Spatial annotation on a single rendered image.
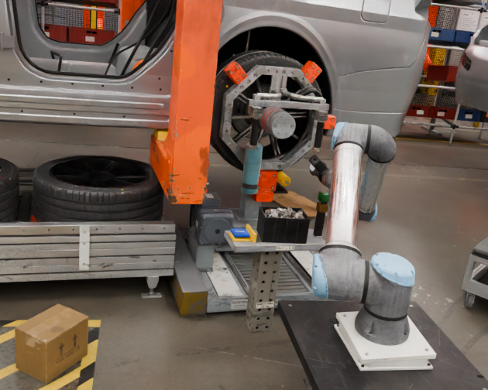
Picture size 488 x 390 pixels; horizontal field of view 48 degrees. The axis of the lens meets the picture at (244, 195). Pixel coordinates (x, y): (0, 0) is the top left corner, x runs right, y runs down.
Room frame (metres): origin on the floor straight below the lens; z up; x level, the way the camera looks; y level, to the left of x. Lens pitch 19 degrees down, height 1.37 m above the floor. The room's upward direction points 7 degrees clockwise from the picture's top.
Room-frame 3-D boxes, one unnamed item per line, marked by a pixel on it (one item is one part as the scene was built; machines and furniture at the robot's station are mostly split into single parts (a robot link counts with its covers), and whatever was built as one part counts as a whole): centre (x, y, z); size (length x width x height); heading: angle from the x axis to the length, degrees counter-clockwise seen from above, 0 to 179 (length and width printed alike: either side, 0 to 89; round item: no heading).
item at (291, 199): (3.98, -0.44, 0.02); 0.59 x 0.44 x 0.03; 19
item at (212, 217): (2.70, 0.18, 0.26); 0.42 x 0.18 x 0.35; 19
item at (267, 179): (2.88, -0.09, 0.48); 0.16 x 0.12 x 0.17; 19
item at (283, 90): (2.76, -0.23, 1.03); 0.19 x 0.18 x 0.11; 19
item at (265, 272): (2.20, -0.13, 0.21); 0.10 x 0.10 x 0.42; 19
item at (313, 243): (2.21, -0.16, 0.44); 0.43 x 0.17 x 0.03; 109
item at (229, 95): (2.85, -0.10, 0.85); 0.54 x 0.07 x 0.54; 109
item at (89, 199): (2.67, 0.75, 0.39); 0.66 x 0.66 x 0.24
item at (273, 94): (2.70, -0.05, 1.03); 0.19 x 0.18 x 0.11; 19
